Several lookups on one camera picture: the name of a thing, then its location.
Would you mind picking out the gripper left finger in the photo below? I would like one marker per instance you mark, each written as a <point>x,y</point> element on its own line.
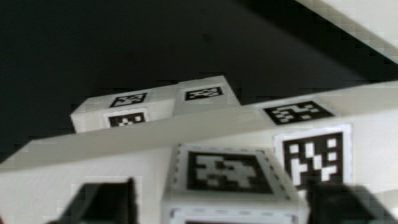
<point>104,205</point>

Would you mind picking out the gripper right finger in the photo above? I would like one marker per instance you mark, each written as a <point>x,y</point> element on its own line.
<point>345,205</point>

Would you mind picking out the white chair leg block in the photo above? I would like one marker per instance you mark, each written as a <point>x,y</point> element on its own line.
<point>205,94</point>
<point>125,109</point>

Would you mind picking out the small white tag cube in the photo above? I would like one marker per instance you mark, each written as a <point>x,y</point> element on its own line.
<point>230,188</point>

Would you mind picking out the white chair back frame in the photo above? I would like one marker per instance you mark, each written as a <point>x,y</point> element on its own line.
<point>327,131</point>

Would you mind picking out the white L-shaped fence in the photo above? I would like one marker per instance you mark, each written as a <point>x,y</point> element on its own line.
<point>367,18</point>

